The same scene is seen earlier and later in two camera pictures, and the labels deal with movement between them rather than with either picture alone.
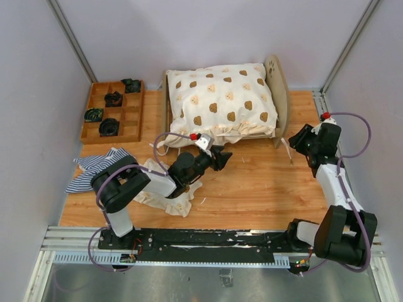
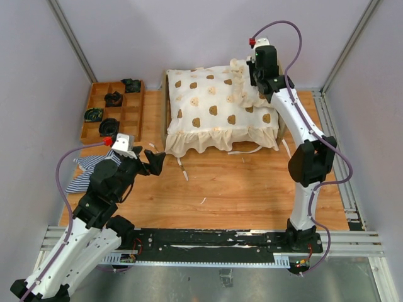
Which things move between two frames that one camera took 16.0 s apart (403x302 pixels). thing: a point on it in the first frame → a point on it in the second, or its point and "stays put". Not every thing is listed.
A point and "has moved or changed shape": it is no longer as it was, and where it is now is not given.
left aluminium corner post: x=72 y=40 stays put
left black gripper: x=221 y=157 → x=155 y=161
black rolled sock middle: x=113 y=100 stays put
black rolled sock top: x=131 y=85 stays put
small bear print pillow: x=179 y=205 → x=245 y=89
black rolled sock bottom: x=109 y=127 stays put
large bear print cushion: x=227 y=101 has moved or changed shape
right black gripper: x=296 y=141 → x=251 y=67
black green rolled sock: x=94 y=114 stays put
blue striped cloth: x=89 y=166 stays put
